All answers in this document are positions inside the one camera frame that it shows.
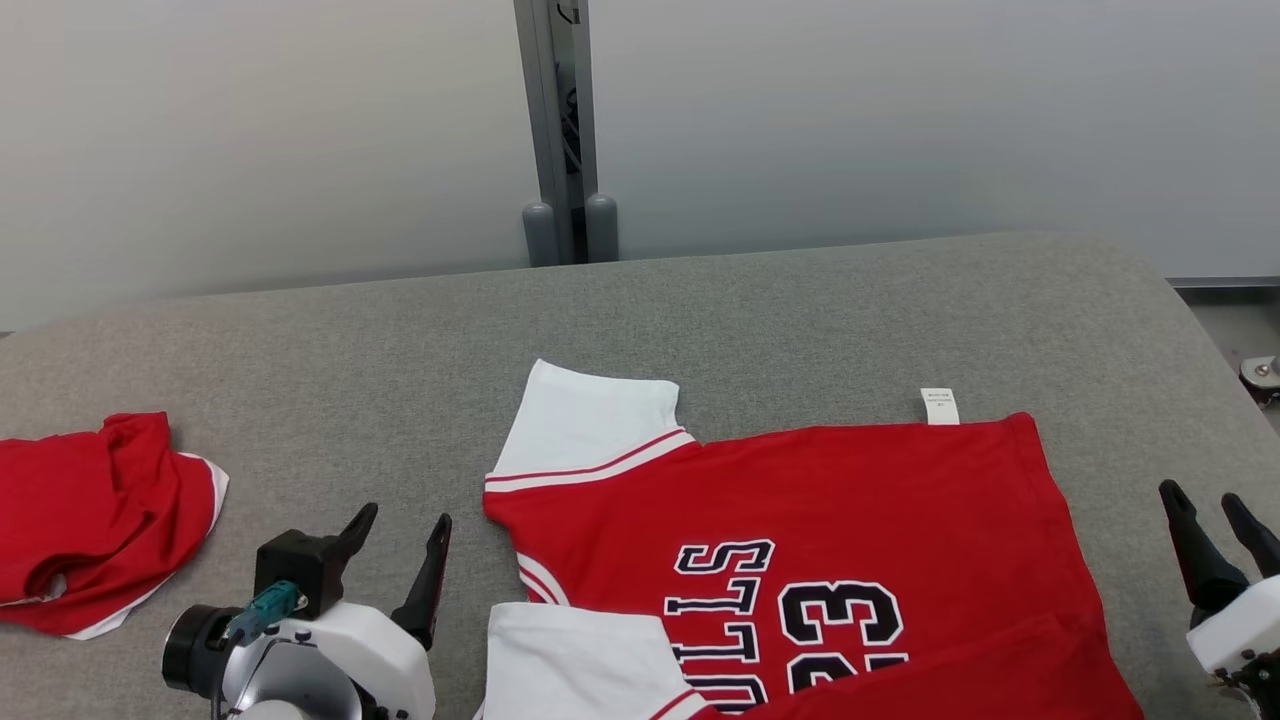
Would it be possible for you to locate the red shorts white trim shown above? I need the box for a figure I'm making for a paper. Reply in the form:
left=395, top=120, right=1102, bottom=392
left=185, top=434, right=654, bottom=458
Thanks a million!
left=0, top=412, right=230, bottom=641

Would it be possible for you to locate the red white jersey shirt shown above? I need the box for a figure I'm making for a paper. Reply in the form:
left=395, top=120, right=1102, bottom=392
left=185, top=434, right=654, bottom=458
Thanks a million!
left=475, top=358, right=1146, bottom=720

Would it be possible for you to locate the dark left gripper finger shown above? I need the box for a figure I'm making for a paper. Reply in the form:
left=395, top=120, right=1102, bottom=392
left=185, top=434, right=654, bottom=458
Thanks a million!
left=390, top=513, right=454, bottom=652
left=333, top=503, right=380, bottom=579

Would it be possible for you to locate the grey cylinder post cap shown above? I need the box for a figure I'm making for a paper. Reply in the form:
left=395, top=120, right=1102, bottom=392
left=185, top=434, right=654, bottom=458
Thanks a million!
left=585, top=193, right=619, bottom=263
left=522, top=200, right=557, bottom=268

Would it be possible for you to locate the grey caster wheel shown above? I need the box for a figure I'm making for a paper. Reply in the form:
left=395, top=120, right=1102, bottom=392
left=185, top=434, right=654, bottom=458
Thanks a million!
left=1238, top=352, right=1280, bottom=406

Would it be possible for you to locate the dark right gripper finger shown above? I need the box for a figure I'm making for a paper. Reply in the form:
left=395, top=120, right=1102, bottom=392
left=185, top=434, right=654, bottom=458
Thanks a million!
left=1220, top=492, right=1280, bottom=581
left=1158, top=480, right=1251, bottom=613

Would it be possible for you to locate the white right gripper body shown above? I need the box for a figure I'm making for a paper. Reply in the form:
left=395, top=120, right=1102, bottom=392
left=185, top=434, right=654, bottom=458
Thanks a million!
left=1187, top=575, right=1280, bottom=720

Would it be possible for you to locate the black cable bundle in post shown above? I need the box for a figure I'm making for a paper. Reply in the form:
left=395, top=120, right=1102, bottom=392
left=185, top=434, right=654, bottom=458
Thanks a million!
left=560, top=0, right=583, bottom=176

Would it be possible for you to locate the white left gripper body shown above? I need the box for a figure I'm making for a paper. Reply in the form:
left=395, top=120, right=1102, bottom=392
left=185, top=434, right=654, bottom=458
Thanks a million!
left=220, top=598, right=439, bottom=720

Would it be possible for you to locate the grey metal partition post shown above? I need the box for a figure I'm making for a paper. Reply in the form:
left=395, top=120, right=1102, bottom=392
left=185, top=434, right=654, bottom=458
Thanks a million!
left=513, top=0, right=599, bottom=266

